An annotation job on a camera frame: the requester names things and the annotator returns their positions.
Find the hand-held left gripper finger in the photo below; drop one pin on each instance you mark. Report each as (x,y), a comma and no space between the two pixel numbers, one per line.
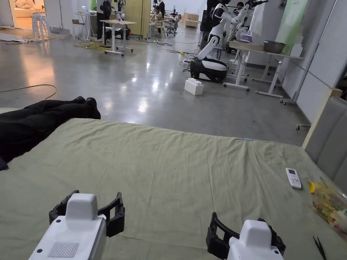
(58,210)
(116,216)

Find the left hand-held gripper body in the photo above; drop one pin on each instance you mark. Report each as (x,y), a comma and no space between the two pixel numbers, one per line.
(73,235)

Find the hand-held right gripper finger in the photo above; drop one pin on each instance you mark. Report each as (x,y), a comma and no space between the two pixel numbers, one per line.
(278,243)
(217,238)

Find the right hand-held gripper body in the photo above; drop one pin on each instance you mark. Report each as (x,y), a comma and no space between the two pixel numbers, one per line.
(254,241)

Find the black tweezers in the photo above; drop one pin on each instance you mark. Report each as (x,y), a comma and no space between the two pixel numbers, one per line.
(320,247)

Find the clear bag with colourful print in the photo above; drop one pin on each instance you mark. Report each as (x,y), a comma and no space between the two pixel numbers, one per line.
(329,204)

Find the bed with pale green sheet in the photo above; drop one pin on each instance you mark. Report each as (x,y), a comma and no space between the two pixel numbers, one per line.
(168,176)

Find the white remote control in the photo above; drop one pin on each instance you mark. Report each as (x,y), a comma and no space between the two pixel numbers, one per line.
(293,178)

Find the dark blue garment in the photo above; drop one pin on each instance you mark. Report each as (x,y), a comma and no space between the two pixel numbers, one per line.
(2,164)

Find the grey padded headboard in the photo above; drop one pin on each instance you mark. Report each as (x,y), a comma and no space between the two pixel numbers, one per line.
(329,140)

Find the white block-shaped box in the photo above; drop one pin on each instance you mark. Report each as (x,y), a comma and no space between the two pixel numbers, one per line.
(193,86)

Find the stack of white stools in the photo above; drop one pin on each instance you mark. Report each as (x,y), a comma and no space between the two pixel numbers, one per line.
(40,23)

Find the wooden top desk on wheels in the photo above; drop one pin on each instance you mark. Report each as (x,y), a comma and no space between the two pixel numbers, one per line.
(117,23)

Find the white humanoid robot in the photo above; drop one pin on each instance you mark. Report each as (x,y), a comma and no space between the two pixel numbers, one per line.
(214,40)

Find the wooden crate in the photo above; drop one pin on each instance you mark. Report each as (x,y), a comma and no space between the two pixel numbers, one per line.
(192,20)

